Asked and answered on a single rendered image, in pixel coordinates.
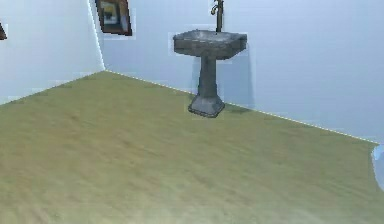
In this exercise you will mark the dark brass tap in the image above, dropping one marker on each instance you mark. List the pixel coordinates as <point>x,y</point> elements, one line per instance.
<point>219,16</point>

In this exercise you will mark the pale blue rounded object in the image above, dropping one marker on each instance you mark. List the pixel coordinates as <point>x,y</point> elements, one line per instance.
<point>378,166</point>

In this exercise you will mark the grey pedestal sink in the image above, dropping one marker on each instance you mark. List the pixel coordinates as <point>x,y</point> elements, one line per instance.
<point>207,66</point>

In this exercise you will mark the dark framed wall picture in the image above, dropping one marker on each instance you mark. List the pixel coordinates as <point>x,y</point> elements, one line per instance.
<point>114,16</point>
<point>1,32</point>

